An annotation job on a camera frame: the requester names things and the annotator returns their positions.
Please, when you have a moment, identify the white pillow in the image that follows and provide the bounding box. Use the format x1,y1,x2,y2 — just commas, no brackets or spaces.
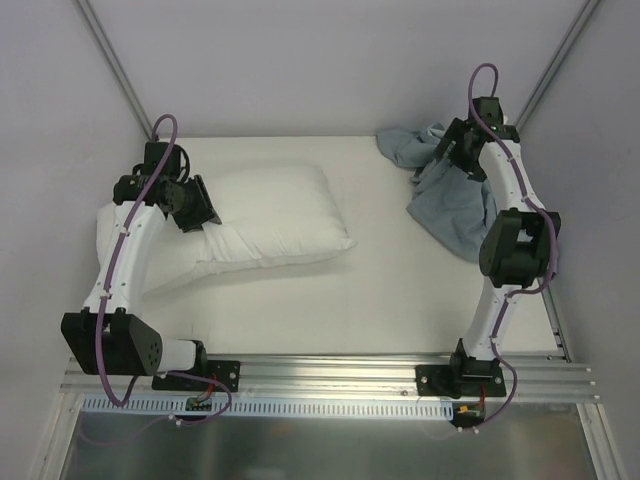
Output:
94,158,359,301

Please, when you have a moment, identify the grey-blue pillowcase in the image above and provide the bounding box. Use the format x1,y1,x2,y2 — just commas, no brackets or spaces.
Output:
376,123,498,264

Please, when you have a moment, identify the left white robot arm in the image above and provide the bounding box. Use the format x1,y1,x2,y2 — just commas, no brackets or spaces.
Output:
61,141,220,390

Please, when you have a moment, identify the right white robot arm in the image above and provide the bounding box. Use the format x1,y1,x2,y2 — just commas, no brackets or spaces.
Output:
436,96,561,395

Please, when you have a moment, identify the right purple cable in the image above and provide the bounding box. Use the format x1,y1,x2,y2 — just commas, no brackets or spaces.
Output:
424,63,559,436

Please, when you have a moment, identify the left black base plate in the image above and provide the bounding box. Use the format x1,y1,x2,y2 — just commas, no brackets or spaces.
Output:
152,359,241,393

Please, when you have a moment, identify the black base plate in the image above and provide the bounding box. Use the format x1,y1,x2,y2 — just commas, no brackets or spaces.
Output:
152,359,241,393
415,362,507,399

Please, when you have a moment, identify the left aluminium frame post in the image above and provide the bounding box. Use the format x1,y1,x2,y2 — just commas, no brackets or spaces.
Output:
72,0,152,139

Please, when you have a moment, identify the white slotted cable duct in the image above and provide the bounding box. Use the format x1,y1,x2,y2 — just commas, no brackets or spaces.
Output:
82,394,454,421

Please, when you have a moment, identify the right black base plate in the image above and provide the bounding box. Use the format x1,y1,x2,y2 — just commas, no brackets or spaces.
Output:
415,362,507,399

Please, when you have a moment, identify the aluminium mounting rail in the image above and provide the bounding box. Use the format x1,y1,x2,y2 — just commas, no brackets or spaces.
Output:
59,351,599,401

